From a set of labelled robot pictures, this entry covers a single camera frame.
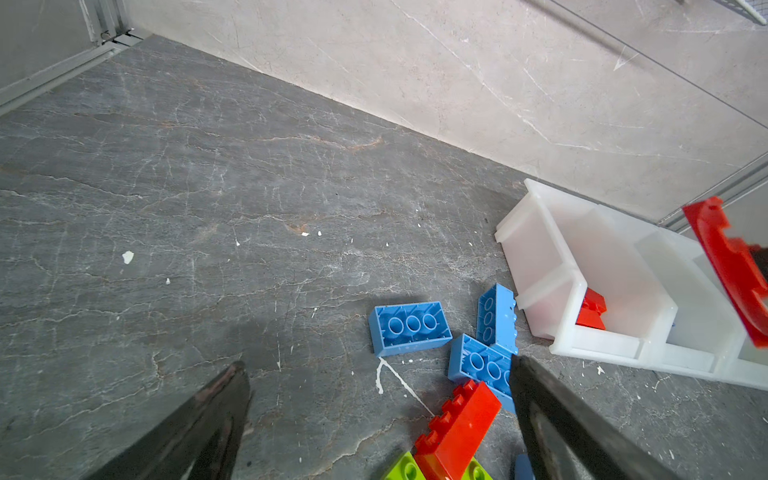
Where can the blue brick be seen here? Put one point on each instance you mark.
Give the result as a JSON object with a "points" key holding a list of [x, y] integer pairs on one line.
{"points": [[496, 320], [406, 328], [523, 468]]}

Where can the red arch lego piece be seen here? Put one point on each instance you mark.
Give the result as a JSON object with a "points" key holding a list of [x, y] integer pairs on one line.
{"points": [[741, 267]]}

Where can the white bin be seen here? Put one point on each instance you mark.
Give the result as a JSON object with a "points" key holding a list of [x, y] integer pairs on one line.
{"points": [[705, 337], [743, 363], [557, 246]]}

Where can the white right bin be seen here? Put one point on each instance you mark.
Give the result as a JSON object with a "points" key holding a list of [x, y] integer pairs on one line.
{"points": [[743, 363]]}

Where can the white left bin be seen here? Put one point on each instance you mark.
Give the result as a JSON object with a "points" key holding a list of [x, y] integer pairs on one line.
{"points": [[557, 246]]}

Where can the red lego brick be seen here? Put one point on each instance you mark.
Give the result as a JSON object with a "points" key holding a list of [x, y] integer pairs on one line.
{"points": [[591, 319], [594, 302]]}

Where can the blue brick studs down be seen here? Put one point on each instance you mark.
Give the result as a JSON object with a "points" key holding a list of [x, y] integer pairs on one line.
{"points": [[470, 359]]}

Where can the white wire mesh basket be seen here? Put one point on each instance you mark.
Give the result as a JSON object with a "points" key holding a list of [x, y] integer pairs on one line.
{"points": [[754, 10]]}

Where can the white middle bin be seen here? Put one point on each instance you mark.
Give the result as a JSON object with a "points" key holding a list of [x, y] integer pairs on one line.
{"points": [[705, 337]]}

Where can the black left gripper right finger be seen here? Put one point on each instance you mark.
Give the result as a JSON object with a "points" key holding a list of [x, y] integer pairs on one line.
{"points": [[558, 426]]}

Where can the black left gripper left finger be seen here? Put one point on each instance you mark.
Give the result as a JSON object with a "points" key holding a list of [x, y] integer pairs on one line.
{"points": [[199, 440]]}

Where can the green brick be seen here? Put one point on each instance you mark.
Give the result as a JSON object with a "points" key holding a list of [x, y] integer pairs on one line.
{"points": [[405, 468], [475, 471]]}

